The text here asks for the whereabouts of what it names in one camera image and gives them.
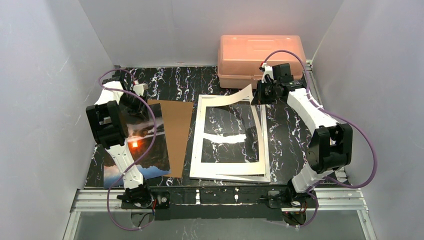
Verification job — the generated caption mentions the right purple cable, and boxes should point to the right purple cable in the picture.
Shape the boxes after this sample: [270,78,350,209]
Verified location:
[261,49,379,229]

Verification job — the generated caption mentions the white mat board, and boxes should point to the white mat board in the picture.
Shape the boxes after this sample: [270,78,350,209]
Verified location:
[189,85,269,179]

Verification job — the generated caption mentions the pink plastic storage box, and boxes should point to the pink plastic storage box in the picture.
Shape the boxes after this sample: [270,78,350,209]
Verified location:
[217,35,306,89]

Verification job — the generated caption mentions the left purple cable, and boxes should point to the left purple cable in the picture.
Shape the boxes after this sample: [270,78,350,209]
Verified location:
[98,68,158,232]

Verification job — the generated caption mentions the sunset landscape photo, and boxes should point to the sunset landscape photo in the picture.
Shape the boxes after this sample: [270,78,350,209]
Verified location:
[103,103,171,189]

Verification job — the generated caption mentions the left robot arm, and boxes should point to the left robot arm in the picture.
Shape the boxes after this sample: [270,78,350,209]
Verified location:
[85,77,147,192]

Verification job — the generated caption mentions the aluminium rail base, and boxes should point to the aluminium rail base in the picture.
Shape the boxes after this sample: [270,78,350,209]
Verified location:
[71,185,368,221]

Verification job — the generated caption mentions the brown backing board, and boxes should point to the brown backing board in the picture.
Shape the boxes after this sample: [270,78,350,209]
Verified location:
[147,99,194,178]

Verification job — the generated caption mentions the purple cable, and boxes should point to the purple cable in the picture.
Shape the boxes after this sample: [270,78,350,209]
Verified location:
[261,49,379,229]
[98,68,158,232]

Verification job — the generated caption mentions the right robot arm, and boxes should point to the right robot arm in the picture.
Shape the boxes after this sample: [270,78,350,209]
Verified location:
[251,62,353,196]

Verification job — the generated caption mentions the clear glass sheet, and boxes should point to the clear glass sheet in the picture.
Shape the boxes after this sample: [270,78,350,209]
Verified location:
[201,101,259,164]

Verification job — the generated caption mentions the white picture frame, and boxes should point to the white picture frame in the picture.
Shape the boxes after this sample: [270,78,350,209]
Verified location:
[189,105,271,183]

